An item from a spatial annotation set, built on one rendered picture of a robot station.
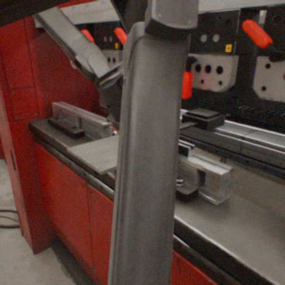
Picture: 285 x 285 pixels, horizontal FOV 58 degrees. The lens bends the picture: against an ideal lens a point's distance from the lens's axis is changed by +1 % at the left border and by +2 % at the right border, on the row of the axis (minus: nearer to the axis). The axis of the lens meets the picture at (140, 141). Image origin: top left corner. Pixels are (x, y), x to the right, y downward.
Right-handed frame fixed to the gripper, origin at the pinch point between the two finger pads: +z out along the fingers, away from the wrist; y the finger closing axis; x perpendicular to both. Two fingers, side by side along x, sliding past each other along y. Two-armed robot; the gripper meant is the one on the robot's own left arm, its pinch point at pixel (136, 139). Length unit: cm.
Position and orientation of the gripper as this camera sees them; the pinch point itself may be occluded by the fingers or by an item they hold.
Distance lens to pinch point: 75.1
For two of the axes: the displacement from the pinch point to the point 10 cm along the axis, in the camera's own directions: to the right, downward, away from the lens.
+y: -6.4, -2.7, 7.2
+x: -6.8, 6.4, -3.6
